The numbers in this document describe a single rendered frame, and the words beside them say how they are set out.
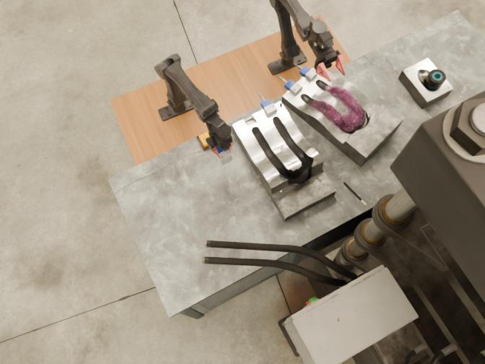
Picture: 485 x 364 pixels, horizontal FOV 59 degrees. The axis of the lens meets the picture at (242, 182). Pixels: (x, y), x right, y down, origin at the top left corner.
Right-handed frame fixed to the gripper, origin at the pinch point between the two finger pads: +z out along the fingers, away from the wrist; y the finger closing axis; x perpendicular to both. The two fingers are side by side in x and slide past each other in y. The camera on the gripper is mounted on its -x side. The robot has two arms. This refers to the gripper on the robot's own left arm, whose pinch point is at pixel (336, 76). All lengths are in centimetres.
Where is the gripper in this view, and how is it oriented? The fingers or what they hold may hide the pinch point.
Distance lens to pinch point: 180.3
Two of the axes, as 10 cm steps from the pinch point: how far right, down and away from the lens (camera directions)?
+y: 9.1, -4.0, 1.1
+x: 0.3, 3.1, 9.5
